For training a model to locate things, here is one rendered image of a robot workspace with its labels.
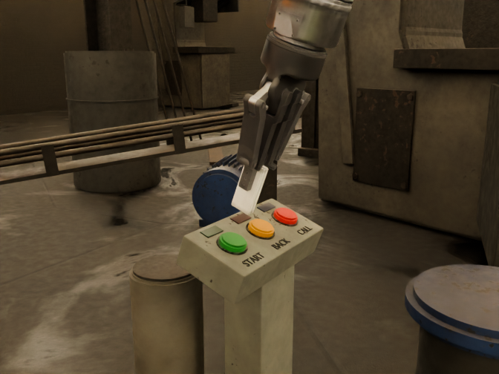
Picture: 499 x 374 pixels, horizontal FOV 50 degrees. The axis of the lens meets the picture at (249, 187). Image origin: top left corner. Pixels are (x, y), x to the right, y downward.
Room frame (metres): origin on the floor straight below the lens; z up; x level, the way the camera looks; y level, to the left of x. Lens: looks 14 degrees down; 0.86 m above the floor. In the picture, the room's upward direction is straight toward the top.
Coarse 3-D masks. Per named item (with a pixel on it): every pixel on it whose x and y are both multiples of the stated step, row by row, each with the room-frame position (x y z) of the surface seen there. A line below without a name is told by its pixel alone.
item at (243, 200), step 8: (256, 176) 0.68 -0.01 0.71; (256, 184) 0.68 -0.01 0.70; (240, 192) 0.69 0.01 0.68; (248, 192) 0.69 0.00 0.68; (256, 192) 0.68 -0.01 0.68; (232, 200) 0.70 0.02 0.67; (240, 200) 0.69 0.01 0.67; (248, 200) 0.69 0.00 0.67; (240, 208) 0.69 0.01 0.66; (248, 208) 0.69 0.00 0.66
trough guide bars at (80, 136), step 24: (168, 120) 1.11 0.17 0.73; (192, 120) 1.07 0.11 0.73; (216, 120) 1.09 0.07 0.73; (240, 120) 1.17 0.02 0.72; (24, 144) 1.01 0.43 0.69; (48, 144) 0.97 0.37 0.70; (72, 144) 0.99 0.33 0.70; (96, 144) 1.06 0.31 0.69; (120, 144) 1.02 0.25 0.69; (168, 144) 1.12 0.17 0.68; (48, 168) 0.97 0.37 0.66
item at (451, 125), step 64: (384, 0) 2.75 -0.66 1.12; (448, 0) 2.95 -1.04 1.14; (384, 64) 2.73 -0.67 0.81; (448, 64) 2.40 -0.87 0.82; (320, 128) 3.02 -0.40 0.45; (384, 128) 2.70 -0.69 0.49; (448, 128) 2.46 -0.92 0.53; (320, 192) 3.01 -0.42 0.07; (384, 192) 2.70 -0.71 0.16; (448, 192) 2.44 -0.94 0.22
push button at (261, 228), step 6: (252, 222) 0.77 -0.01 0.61; (258, 222) 0.77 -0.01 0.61; (264, 222) 0.78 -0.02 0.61; (252, 228) 0.76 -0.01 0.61; (258, 228) 0.76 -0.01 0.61; (264, 228) 0.76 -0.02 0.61; (270, 228) 0.77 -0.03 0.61; (258, 234) 0.75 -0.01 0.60; (264, 234) 0.75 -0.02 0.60; (270, 234) 0.76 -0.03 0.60
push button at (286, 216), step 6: (276, 210) 0.84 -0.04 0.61; (282, 210) 0.84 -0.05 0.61; (288, 210) 0.84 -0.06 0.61; (276, 216) 0.82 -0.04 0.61; (282, 216) 0.82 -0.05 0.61; (288, 216) 0.82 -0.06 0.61; (294, 216) 0.83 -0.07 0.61; (282, 222) 0.81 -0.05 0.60; (288, 222) 0.81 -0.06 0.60; (294, 222) 0.82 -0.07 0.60
